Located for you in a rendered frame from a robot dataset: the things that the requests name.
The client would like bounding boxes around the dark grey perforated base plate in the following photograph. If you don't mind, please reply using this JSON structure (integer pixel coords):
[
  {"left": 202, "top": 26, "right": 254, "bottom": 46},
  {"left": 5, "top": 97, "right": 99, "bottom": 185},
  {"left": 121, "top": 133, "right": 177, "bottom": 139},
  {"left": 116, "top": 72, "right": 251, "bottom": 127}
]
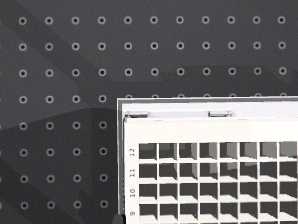
[{"left": 0, "top": 0, "right": 298, "bottom": 224}]

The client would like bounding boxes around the white deep-well block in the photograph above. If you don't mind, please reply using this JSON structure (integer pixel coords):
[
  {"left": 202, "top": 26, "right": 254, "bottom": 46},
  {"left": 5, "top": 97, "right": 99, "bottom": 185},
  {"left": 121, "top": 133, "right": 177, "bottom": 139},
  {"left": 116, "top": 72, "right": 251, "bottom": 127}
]
[{"left": 125, "top": 117, "right": 298, "bottom": 224}]

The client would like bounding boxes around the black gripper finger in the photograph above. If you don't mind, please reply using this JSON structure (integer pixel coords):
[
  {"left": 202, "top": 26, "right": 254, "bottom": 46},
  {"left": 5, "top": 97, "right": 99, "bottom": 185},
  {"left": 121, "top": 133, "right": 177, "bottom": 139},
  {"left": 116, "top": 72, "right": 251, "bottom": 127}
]
[{"left": 112, "top": 214, "right": 126, "bottom": 224}]

